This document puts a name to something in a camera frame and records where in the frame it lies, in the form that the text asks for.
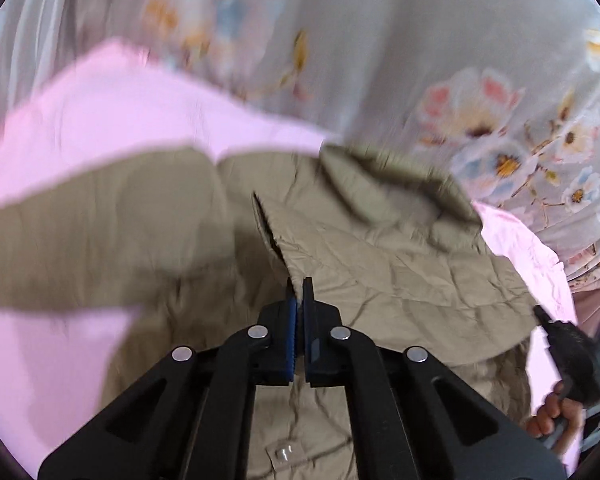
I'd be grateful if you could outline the khaki quilted puffer jacket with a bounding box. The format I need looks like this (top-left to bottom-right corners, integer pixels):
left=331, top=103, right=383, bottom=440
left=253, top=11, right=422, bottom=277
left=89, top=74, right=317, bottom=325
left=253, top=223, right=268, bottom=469
left=0, top=143, right=541, bottom=480

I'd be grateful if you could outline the person's right hand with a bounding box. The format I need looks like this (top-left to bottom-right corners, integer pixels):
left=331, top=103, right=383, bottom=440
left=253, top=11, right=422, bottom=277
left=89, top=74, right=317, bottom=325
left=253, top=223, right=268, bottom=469
left=526, top=382, right=585, bottom=457

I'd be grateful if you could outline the pink printed bed sheet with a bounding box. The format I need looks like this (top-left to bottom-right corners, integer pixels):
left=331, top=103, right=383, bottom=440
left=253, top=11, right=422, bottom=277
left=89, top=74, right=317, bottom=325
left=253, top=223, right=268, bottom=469
left=0, top=37, right=584, bottom=478

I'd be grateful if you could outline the grey floral quilt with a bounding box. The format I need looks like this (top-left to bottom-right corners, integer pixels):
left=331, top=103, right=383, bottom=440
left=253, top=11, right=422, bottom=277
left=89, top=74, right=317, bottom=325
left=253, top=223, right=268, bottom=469
left=76, top=0, right=600, bottom=292

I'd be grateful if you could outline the white satin curtain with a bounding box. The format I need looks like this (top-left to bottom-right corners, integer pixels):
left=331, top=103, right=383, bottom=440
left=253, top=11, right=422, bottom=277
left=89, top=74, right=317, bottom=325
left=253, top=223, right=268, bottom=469
left=0, top=0, right=76, bottom=132

